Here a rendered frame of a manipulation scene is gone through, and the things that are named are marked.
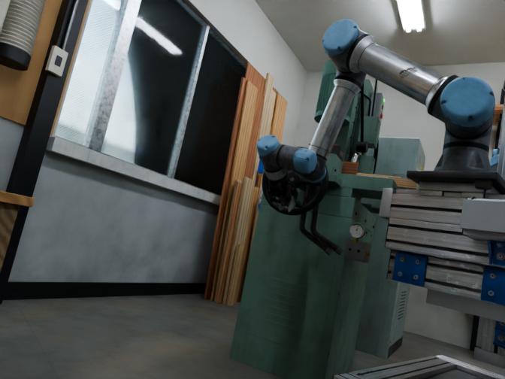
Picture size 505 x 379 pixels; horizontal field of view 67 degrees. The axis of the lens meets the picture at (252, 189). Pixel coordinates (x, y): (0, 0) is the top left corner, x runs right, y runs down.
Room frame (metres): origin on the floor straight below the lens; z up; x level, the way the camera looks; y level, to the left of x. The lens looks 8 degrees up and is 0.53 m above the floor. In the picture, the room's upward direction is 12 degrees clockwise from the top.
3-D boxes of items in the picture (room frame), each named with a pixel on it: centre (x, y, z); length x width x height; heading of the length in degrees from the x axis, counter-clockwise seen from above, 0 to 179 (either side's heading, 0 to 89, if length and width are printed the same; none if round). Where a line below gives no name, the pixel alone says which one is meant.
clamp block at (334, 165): (1.64, -0.28, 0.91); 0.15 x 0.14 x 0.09; 62
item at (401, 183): (1.76, -0.46, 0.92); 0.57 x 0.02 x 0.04; 62
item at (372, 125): (1.95, -0.56, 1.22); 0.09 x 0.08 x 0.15; 152
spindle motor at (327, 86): (1.84, -0.32, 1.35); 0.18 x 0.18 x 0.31
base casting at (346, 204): (1.94, -0.38, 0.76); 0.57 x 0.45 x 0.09; 152
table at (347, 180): (1.71, -0.32, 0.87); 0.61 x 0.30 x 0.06; 62
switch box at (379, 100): (2.05, -0.60, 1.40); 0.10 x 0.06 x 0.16; 152
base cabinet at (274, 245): (1.94, -0.38, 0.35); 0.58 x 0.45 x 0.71; 152
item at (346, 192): (1.78, -0.29, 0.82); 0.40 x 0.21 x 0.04; 62
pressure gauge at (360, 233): (1.53, -0.45, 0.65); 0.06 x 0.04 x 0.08; 62
